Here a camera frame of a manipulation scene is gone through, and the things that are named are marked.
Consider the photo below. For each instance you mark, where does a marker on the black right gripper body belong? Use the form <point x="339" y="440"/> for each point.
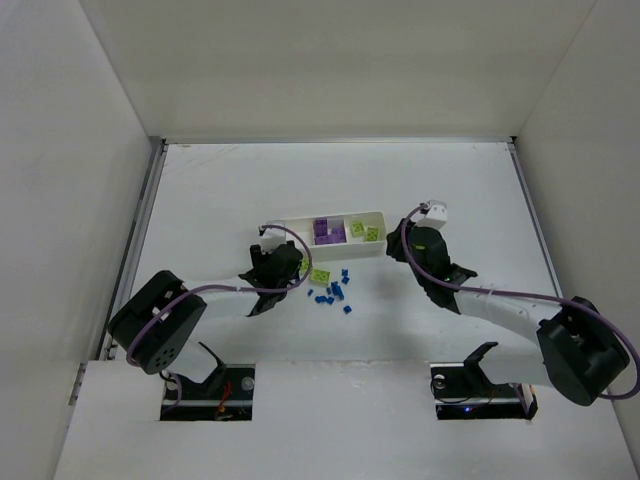
<point x="400" y="240"/>

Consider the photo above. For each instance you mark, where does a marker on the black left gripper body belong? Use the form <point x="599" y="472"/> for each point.
<point x="288" y="257"/>

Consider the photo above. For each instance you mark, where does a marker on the purple lego brick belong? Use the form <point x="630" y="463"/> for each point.
<point x="336" y="236"/>

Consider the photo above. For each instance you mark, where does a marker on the purple curved studded lego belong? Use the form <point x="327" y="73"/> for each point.
<point x="320" y="227"/>

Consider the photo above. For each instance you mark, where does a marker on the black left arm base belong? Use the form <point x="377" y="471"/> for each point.
<point x="210" y="390"/>

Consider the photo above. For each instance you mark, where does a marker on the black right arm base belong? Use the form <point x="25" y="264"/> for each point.
<point x="462" y="391"/>

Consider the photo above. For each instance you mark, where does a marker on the white three-compartment container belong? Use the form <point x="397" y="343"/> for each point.
<point x="353" y="248"/>

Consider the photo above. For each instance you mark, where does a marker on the large blue curved lego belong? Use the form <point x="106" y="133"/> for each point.
<point x="337" y="290"/>

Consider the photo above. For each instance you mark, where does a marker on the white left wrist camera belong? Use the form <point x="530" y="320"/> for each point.
<point x="271" y="235"/>

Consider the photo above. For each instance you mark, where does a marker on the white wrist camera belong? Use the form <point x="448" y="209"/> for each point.
<point x="434" y="214"/>
<point x="271" y="235"/>

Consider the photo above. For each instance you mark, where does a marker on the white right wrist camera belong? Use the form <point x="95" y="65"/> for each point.
<point x="434" y="214"/>

